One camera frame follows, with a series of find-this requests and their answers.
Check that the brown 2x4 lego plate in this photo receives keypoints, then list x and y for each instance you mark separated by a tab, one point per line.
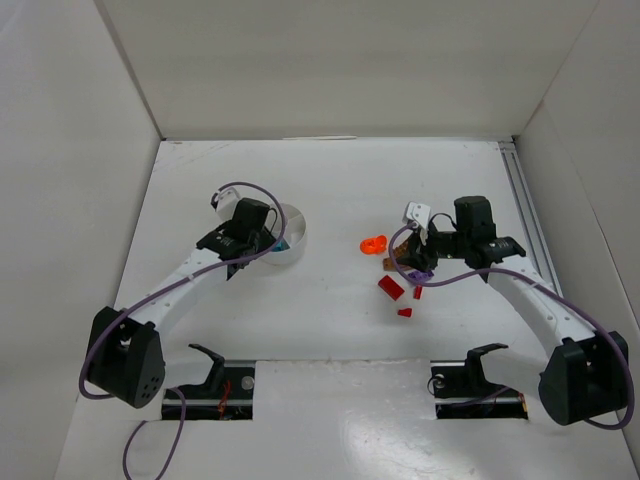
399	253

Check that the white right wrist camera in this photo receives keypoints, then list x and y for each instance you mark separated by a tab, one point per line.
417	216

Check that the small red curved piece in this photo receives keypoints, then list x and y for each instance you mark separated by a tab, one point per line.
417	292

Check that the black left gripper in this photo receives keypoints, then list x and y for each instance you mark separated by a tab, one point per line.
262	240

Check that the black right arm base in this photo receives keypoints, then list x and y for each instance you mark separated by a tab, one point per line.
462	392

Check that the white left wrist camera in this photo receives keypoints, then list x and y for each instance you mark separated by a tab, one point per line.
223	201

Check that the aluminium rail right side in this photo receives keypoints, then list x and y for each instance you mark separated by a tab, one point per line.
537	246

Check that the purple 2x4 lego plate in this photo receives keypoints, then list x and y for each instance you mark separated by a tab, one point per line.
421	276

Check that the orange figure-eight lego piece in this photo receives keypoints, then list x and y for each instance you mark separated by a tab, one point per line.
374	245

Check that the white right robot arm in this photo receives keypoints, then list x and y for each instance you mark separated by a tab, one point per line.
585	376

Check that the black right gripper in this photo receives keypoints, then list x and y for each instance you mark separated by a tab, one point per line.
424	251

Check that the white divided round container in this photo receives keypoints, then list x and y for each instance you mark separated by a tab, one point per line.
295	235

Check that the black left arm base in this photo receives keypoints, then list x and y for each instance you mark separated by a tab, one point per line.
214	388

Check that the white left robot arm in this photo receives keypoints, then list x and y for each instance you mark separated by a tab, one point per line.
125	357

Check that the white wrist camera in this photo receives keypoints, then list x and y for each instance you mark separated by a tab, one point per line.
417	216
223	201

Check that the red 2x4 lego brick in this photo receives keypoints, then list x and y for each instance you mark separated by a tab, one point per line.
391	288

